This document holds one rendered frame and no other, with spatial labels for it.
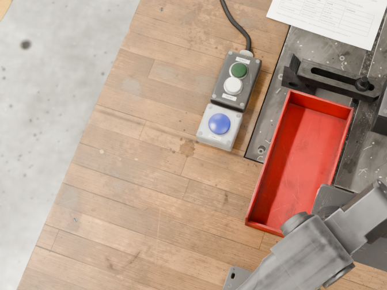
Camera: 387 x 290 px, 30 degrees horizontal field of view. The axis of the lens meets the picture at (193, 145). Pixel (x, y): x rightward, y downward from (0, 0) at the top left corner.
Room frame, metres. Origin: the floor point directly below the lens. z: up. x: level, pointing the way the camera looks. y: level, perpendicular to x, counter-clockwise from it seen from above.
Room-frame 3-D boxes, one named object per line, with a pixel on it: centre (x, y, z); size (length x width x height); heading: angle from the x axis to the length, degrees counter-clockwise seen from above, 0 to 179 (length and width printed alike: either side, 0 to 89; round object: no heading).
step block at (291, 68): (0.52, -0.22, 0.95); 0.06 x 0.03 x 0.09; 61
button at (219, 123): (0.45, -0.05, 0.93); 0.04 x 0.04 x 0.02
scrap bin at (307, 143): (0.35, -0.18, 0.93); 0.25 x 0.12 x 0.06; 151
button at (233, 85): (0.52, -0.09, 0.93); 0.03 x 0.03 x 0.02
